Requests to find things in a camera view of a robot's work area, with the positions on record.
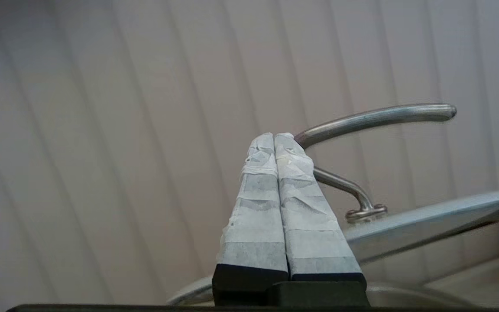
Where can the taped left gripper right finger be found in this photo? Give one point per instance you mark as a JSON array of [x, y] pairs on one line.
[[310, 225]]

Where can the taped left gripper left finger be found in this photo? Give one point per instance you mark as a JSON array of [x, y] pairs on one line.
[[254, 225]]

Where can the glass lid with white rim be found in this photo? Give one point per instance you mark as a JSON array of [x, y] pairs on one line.
[[427, 225]]

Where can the white round cooking pot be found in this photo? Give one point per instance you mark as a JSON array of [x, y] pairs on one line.
[[405, 297]]

